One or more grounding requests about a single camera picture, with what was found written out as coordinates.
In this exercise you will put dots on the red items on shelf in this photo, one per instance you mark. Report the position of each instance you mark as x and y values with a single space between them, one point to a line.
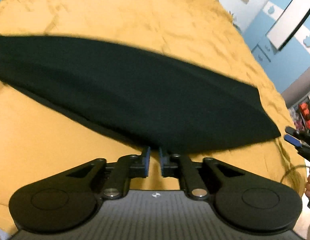
304 110

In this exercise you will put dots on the yellow bed cover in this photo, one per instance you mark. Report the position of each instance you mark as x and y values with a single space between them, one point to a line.
37 142

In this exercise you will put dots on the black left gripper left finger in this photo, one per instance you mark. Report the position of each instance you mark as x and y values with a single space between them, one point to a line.
69 199

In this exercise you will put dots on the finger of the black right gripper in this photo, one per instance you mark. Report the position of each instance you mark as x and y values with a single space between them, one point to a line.
292 140
291 131

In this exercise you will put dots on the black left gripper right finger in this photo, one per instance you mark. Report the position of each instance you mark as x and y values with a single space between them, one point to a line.
241 199

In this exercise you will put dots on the black pants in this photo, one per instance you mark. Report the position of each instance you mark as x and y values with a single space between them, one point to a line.
136 96

